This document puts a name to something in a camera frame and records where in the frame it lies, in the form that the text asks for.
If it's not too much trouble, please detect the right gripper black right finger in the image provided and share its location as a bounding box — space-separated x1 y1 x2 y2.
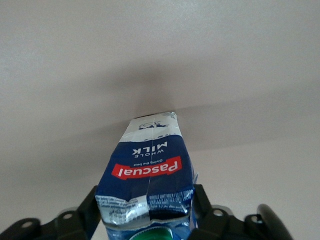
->
184 183 254 240

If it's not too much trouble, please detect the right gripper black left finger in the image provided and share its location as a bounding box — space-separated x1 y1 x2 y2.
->
0 184 103 240

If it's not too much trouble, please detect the blue milk carton green cap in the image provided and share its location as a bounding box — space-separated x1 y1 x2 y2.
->
94 111 200 240

